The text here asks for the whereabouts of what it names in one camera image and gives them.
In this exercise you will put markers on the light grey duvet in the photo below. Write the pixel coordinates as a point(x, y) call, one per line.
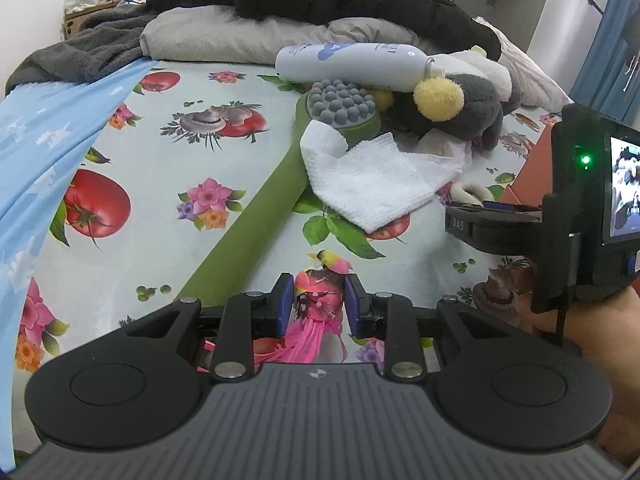
point(530, 70)

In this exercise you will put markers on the grey dotted pillow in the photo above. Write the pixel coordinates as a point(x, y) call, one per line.
point(225, 35)

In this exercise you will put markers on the dark grey fleece blanket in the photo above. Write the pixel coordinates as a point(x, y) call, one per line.
point(75, 50)

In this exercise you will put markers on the cardboard box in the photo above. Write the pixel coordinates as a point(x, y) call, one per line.
point(75, 24)

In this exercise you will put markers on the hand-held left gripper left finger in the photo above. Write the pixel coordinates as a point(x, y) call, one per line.
point(285, 305)

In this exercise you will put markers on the fruit and flower printed sheet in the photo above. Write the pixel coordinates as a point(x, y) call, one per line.
point(165, 170)

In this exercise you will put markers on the grey white penguin plush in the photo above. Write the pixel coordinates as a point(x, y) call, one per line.
point(475, 105)

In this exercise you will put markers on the blue bed sheet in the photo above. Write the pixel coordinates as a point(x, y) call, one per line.
point(40, 135)

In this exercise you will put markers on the white lotion bottle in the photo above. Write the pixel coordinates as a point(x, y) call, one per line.
point(350, 62)

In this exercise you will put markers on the white washcloth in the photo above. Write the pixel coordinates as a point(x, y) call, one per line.
point(370, 180)

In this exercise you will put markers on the person's right forearm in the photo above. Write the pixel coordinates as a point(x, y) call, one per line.
point(625, 430)

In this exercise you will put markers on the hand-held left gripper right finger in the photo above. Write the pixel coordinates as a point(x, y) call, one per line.
point(353, 305)

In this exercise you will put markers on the pink doll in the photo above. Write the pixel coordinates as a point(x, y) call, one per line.
point(315, 310)

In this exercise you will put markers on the beige fluffy toy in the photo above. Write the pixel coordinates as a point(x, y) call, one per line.
point(472, 192)

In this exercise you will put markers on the person's right hand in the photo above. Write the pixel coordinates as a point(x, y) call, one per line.
point(600, 330)

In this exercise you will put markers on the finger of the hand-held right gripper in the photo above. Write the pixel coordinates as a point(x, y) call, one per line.
point(495, 235)

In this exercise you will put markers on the pale pink cloth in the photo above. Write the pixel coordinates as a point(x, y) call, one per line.
point(445, 142)

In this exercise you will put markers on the blue curtain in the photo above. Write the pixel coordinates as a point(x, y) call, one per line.
point(605, 60)

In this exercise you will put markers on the orange-rimmed storage box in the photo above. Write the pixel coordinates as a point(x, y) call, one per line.
point(530, 175)

